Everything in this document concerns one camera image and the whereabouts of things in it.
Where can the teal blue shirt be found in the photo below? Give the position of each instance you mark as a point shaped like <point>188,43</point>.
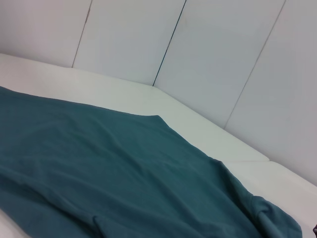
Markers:
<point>99,161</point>

